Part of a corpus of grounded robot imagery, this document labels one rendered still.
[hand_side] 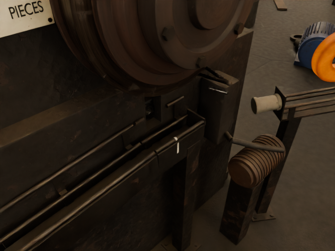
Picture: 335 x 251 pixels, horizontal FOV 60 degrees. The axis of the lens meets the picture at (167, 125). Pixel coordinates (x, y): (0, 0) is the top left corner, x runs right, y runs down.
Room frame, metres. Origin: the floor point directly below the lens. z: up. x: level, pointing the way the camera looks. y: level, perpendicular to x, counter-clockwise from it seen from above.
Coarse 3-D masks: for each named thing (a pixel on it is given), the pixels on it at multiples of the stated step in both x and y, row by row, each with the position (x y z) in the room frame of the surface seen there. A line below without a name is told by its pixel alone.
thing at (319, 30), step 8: (312, 24) 2.58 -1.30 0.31; (320, 24) 2.55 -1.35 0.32; (328, 24) 2.54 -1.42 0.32; (304, 32) 2.58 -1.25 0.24; (312, 32) 2.42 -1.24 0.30; (320, 32) 2.36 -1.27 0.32; (328, 32) 2.35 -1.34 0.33; (304, 40) 2.33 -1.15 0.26; (312, 40) 2.26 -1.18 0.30; (320, 40) 2.22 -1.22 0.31; (304, 48) 2.27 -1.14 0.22; (312, 48) 2.24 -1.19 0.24; (296, 56) 2.49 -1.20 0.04; (304, 56) 2.26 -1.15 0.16; (312, 56) 2.23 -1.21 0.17; (296, 64) 2.40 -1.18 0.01; (304, 64) 2.25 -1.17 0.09
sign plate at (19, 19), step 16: (0, 0) 0.50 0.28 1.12; (16, 0) 0.52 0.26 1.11; (32, 0) 0.54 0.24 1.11; (48, 0) 0.56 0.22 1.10; (0, 16) 0.50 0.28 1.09; (16, 16) 0.51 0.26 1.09; (32, 16) 0.53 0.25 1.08; (48, 16) 0.55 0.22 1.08; (0, 32) 0.49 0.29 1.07; (16, 32) 0.51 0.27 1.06
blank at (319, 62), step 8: (328, 40) 0.74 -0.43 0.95; (320, 48) 0.74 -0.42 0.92; (328, 48) 0.73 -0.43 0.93; (320, 56) 0.73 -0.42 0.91; (328, 56) 0.73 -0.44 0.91; (312, 64) 0.75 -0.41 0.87; (320, 64) 0.73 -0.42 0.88; (328, 64) 0.73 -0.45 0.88; (320, 72) 0.73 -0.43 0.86; (328, 72) 0.74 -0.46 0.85; (328, 80) 0.74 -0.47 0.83
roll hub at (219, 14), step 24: (144, 0) 0.47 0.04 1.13; (168, 0) 0.47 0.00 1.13; (192, 0) 0.50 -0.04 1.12; (216, 0) 0.54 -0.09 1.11; (240, 0) 0.62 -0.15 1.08; (144, 24) 0.48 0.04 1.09; (168, 24) 0.47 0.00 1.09; (192, 24) 0.52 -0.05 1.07; (216, 24) 0.54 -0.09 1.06; (168, 48) 0.47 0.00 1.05; (192, 48) 0.52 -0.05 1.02; (216, 48) 0.56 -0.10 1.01
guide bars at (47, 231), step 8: (192, 128) 0.65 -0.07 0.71; (176, 136) 0.62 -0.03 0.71; (168, 144) 0.59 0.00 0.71; (152, 152) 0.55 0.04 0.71; (144, 160) 0.53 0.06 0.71; (136, 168) 0.51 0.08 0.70; (120, 176) 0.48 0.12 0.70; (112, 184) 0.46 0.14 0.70; (96, 192) 0.44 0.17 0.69; (104, 192) 0.44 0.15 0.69; (88, 200) 0.41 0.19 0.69; (80, 208) 0.40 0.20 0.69; (64, 216) 0.38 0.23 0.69; (72, 216) 0.38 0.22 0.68; (56, 224) 0.36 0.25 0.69; (48, 232) 0.34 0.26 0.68; (32, 240) 0.32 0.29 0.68; (40, 240) 0.33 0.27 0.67; (24, 248) 0.31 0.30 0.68
